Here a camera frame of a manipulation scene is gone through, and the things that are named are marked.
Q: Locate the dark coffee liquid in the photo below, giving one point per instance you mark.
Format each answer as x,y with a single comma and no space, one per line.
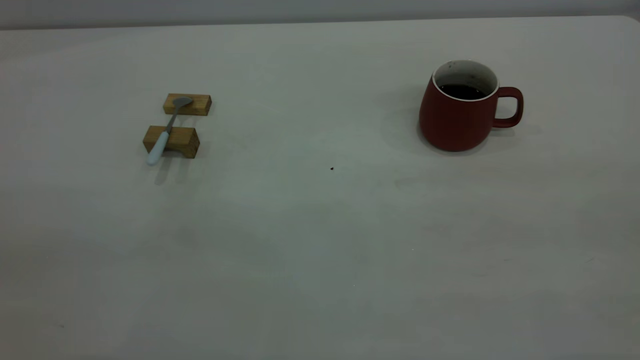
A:
462,92

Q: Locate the red ceramic mug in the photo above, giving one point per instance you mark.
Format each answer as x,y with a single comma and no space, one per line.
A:
452,125

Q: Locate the flat rectangular wooden block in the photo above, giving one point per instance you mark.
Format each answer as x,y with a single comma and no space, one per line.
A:
197,106

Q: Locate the arched wooden block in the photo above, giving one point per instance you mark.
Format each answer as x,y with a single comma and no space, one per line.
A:
182,137

